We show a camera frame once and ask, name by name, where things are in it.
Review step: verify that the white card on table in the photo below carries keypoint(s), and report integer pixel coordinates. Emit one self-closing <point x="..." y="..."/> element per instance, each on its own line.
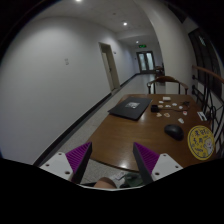
<point x="166" y="98"/>

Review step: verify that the black metal stair railing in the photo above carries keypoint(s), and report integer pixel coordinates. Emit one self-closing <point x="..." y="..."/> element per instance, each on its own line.
<point x="208" y="86"/>

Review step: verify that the small black box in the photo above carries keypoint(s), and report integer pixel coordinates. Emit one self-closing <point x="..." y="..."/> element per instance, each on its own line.
<point x="154" y="108"/>

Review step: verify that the small white eraser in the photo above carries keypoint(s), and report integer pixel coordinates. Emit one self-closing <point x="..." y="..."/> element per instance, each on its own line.
<point x="181" y="120"/>

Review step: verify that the green exit sign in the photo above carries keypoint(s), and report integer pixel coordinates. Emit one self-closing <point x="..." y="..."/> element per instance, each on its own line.
<point x="142" y="46"/>

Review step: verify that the black computer mouse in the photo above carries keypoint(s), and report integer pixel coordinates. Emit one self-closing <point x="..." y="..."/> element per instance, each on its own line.
<point x="174" y="131"/>

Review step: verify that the black mat with picture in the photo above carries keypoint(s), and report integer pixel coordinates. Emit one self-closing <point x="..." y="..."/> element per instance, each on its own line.
<point x="131" y="108"/>

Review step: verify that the round yellow mouse pad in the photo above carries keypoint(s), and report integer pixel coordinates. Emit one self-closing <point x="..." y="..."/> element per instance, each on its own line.
<point x="201" y="142"/>

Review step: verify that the white rectangular tag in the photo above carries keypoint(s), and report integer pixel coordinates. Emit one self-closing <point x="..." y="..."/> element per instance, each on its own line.
<point x="202" y="116"/>

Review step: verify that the glass double door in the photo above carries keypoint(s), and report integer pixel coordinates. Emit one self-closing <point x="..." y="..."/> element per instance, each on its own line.
<point x="146" y="61"/>

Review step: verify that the beige side door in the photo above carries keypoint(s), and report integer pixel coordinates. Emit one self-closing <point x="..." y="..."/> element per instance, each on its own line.
<point x="110" y="66"/>

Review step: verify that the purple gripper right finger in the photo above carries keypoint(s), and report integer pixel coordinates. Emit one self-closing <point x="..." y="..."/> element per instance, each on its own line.
<point x="153" y="166"/>

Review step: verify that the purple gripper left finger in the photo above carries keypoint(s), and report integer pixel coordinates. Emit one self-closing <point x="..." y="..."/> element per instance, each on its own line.
<point x="70" y="166"/>

